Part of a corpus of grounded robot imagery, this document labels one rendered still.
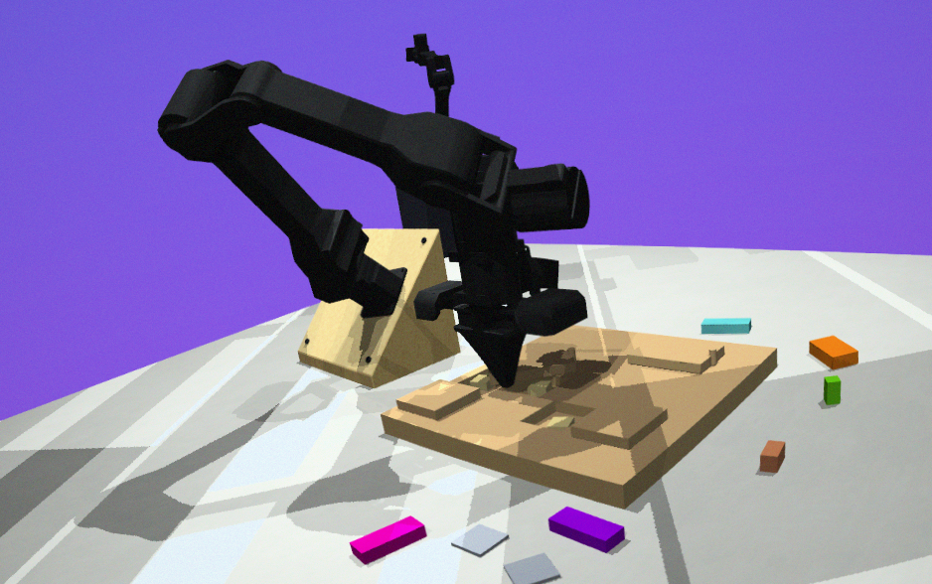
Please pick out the purple rectangular block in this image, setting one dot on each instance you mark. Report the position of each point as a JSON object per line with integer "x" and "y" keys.
{"x": 587, "y": 529}

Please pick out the green block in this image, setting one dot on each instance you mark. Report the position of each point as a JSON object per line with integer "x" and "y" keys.
{"x": 832, "y": 390}

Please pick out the magenta rectangular block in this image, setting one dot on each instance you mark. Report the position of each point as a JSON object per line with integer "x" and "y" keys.
{"x": 389, "y": 539}

